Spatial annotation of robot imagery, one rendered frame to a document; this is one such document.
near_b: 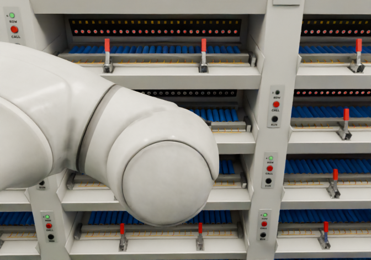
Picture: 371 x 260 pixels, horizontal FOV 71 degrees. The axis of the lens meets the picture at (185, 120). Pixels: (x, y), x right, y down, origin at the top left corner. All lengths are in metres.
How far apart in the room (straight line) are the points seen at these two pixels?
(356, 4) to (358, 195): 0.59
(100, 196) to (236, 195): 0.44
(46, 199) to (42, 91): 0.73
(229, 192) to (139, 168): 0.72
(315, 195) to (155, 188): 0.81
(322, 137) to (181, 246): 0.59
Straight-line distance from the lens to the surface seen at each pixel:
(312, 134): 0.89
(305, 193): 0.97
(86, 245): 1.05
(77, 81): 0.27
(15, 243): 1.16
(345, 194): 1.03
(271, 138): 0.81
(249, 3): 0.75
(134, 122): 0.22
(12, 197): 1.03
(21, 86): 0.25
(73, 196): 0.94
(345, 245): 1.15
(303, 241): 1.09
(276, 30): 0.76
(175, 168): 0.19
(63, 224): 0.99
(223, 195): 0.89
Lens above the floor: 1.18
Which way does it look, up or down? 16 degrees down
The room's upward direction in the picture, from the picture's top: straight up
